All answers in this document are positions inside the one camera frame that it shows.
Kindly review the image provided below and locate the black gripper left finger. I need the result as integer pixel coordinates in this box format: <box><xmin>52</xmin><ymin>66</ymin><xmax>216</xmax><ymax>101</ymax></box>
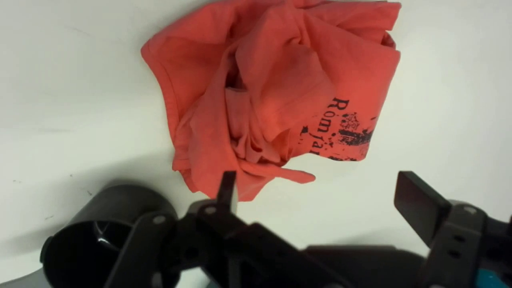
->
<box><xmin>216</xmin><ymin>172</ymin><xmax>239</xmax><ymax>213</ymax></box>

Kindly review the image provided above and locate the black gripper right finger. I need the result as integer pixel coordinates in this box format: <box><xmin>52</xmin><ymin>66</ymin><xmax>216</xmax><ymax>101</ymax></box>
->
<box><xmin>394</xmin><ymin>172</ymin><xmax>452</xmax><ymax>247</ymax></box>

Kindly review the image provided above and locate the orange towel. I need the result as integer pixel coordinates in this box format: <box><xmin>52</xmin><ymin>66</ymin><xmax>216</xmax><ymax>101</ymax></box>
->
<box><xmin>141</xmin><ymin>0</ymin><xmax>400</xmax><ymax>202</ymax></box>

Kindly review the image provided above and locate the black cooking pot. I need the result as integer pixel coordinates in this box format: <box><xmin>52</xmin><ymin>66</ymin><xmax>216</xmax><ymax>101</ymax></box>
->
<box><xmin>40</xmin><ymin>185</ymin><xmax>176</xmax><ymax>288</ymax></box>

